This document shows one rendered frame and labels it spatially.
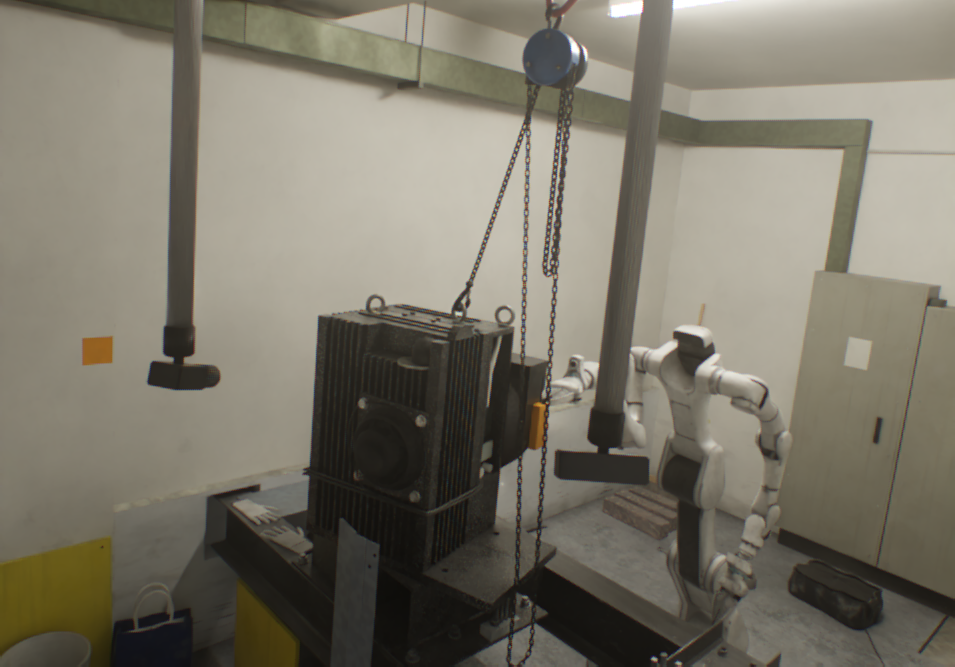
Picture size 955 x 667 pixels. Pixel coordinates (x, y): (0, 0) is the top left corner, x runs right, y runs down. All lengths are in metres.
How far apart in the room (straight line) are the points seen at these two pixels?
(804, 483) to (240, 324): 3.42
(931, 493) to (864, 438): 0.41
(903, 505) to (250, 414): 3.51
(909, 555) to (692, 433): 2.31
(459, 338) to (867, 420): 3.03
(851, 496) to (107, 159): 4.17
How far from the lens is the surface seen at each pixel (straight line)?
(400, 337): 2.20
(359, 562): 2.14
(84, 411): 2.91
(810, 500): 4.84
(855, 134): 4.75
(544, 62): 2.01
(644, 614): 2.71
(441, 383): 2.04
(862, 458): 4.67
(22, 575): 3.08
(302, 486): 3.35
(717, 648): 2.63
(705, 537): 2.90
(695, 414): 2.59
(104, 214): 2.79
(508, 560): 2.38
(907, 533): 4.71
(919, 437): 4.55
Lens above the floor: 2.05
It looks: 9 degrees down
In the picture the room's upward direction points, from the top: 5 degrees clockwise
